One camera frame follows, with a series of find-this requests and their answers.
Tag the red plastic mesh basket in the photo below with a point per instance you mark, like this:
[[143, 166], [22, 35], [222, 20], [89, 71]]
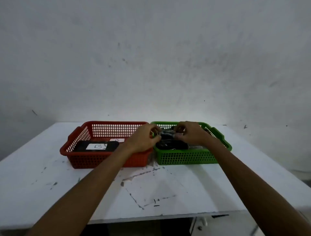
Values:
[[92, 161]]

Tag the person's left hand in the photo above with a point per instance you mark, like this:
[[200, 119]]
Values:
[[143, 138]]

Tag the person's right forearm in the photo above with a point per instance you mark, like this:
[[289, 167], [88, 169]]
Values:
[[255, 189]]

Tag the pile of black packets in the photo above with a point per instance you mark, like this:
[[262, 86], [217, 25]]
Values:
[[170, 145]]

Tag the white cabinet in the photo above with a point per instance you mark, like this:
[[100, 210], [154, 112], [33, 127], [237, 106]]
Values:
[[223, 226]]

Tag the person's left forearm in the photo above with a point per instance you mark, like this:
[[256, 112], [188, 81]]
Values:
[[80, 194]]

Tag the green plastic mesh basket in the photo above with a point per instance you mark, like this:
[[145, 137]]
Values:
[[184, 158]]

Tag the large black packet labelled B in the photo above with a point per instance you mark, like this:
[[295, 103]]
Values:
[[80, 146]]

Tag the person's right hand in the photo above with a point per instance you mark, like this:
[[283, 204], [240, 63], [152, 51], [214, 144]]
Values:
[[192, 133]]

